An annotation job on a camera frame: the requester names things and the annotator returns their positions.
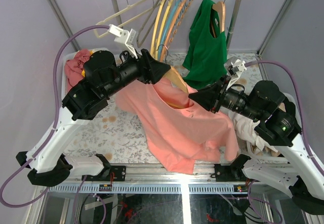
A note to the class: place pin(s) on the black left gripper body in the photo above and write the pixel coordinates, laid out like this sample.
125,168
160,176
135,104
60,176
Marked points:
144,70

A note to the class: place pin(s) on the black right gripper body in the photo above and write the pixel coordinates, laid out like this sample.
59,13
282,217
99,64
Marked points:
224,80

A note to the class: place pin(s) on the wooden hanger with green shirt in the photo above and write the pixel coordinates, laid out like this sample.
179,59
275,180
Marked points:
174,77

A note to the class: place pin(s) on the salmon pink t shirt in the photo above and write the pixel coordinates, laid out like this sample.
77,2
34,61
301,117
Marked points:
178,130

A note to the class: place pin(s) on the white garment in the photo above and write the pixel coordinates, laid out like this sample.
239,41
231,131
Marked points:
244,128

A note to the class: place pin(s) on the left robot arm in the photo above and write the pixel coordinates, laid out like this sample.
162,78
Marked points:
103,78

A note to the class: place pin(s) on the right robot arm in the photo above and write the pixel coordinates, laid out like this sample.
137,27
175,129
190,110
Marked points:
277,125

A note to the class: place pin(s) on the green t shirt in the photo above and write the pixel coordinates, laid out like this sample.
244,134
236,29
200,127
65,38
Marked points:
207,52

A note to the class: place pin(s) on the yellow hanger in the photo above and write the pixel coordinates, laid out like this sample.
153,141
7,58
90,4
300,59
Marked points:
160,22
152,42

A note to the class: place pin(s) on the right wooden hanger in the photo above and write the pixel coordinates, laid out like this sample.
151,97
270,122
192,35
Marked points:
220,8

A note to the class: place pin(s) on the blue plastic hanger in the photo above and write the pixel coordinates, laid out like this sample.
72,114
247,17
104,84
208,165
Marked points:
169,24

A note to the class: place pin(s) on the cream garment in left basket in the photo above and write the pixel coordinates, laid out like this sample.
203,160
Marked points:
92,51

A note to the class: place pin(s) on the beige garment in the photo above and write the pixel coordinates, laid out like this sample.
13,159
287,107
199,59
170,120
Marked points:
273,150

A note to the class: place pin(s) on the black garment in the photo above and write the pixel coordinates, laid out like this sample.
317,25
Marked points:
290,107

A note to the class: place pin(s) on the dusty rose garment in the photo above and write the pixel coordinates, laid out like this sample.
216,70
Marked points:
74,67

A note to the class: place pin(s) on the floral table cloth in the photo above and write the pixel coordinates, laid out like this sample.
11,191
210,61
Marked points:
119,135

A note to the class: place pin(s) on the white right laundry basket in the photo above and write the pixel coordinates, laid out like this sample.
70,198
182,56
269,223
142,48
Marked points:
266,158

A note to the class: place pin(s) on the white laundry basket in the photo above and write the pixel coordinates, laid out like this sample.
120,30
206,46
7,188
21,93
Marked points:
64,90
266,158

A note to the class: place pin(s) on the white left laundry basket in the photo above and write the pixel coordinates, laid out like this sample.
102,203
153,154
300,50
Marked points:
64,90

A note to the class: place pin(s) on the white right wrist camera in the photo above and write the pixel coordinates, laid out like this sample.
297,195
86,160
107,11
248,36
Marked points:
234,67

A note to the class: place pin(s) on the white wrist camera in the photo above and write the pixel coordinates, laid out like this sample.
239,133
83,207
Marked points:
124,39
234,67

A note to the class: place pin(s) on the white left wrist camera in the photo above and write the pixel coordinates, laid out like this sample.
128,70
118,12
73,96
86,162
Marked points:
124,39

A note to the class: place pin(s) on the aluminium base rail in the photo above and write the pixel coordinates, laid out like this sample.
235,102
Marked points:
154,179

